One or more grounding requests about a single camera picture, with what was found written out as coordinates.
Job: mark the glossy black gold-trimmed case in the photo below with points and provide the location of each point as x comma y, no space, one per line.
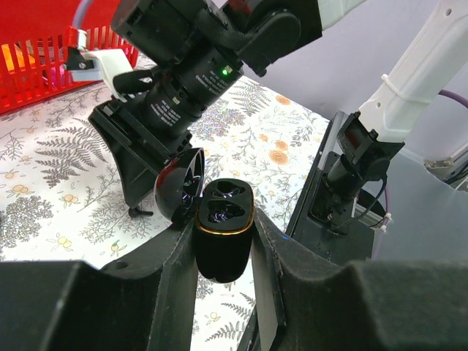
222,211

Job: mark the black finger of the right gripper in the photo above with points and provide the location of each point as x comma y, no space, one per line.
138,165

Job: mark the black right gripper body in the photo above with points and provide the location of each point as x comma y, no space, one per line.
163,102

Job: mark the floral patterned table mat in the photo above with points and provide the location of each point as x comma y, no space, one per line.
61,195

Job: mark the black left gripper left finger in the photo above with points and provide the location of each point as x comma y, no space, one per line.
144,300

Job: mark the black wireless earbud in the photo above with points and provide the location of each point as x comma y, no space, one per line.
136,212

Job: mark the red plastic shopping basket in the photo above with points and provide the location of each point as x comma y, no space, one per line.
34,51

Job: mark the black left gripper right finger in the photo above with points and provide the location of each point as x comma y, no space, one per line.
305,302

